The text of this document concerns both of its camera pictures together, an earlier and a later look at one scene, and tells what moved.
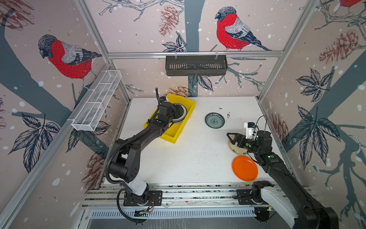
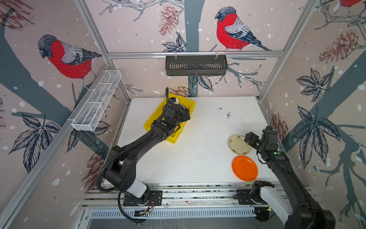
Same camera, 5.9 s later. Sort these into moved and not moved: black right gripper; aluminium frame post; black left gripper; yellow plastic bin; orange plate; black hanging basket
Moved: black left gripper; black right gripper
Not moved: aluminium frame post; orange plate; yellow plastic bin; black hanging basket
